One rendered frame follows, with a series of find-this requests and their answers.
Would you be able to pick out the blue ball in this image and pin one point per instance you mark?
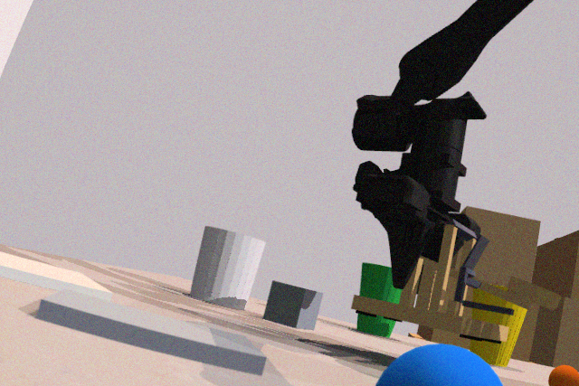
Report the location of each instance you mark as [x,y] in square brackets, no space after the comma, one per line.
[439,365]

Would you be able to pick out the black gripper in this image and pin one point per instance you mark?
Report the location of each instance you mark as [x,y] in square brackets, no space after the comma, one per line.
[419,205]

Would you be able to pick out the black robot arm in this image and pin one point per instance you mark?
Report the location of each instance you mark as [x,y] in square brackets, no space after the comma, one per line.
[393,123]

